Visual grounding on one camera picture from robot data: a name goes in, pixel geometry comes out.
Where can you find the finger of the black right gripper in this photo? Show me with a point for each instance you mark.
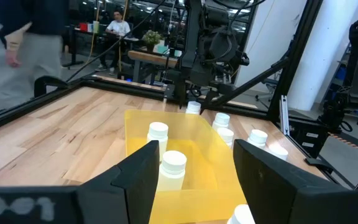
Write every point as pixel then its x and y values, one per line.
pixel 208 99
pixel 180 93

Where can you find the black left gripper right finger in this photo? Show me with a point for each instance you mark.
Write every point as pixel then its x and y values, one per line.
pixel 266 186

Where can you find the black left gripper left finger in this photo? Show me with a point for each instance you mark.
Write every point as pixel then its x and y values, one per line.
pixel 135 186

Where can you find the white pill bottle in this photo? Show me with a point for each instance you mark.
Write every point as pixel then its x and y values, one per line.
pixel 225 135
pixel 158 133
pixel 222 119
pixel 172 171
pixel 279 152
pixel 241 215
pixel 257 137
pixel 193 108

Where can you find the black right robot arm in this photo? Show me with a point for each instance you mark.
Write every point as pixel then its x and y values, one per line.
pixel 194 31

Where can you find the yellow translucent plastic basket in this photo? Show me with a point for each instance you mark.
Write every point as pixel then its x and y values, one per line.
pixel 197 186

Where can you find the wooden table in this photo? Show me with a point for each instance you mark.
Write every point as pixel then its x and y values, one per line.
pixel 148 57

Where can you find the black table clamp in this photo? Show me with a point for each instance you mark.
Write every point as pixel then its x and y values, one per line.
pixel 319 165

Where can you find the black control box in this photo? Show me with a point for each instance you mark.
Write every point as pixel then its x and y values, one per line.
pixel 306 140

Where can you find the green potted plant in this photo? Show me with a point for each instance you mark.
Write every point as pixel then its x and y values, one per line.
pixel 151 37

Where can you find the black office chair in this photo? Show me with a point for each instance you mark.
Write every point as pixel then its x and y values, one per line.
pixel 269 84

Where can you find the person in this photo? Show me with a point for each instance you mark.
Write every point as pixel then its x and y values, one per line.
pixel 118 28
pixel 26 62

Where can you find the black hazard-striped floor mat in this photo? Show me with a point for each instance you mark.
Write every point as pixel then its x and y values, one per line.
pixel 353 141

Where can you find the person's hand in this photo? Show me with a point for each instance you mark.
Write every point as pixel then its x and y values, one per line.
pixel 12 59

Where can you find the silver aluminium bracket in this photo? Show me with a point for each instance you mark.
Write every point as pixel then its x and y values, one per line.
pixel 284 115

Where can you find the black aluminium table frame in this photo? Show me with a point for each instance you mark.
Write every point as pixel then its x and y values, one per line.
pixel 292 62

